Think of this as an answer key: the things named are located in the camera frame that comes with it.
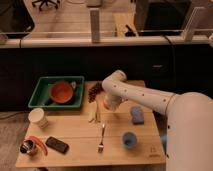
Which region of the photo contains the black office chair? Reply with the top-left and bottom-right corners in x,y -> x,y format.
31,0 -> 60,11

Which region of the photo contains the silver fork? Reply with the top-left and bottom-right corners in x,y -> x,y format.
98,124 -> 106,153

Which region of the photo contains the small object in bin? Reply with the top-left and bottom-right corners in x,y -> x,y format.
70,81 -> 77,90

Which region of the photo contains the blue cup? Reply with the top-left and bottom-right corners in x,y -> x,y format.
122,132 -> 137,149

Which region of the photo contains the black smartphone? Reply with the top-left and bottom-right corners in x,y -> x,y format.
45,137 -> 69,154

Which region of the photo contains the bunch of dark grapes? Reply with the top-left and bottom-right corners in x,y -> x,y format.
88,82 -> 103,103

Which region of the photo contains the green plastic bin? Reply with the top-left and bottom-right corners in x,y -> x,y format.
28,76 -> 84,110

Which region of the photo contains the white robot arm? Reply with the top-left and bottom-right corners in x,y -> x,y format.
102,70 -> 213,171

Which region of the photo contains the orange bowl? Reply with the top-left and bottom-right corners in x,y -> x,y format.
49,81 -> 74,104

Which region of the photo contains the white paper cup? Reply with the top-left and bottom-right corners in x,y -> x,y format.
28,108 -> 48,128

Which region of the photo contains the blue sponge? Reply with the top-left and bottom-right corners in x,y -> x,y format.
130,106 -> 144,124

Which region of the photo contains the blue device on floor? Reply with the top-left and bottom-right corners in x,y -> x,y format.
161,135 -> 167,153

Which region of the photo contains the red chili pepper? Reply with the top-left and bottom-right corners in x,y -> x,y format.
27,136 -> 48,156

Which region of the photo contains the small metal cup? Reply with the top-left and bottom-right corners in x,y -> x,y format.
20,140 -> 37,156

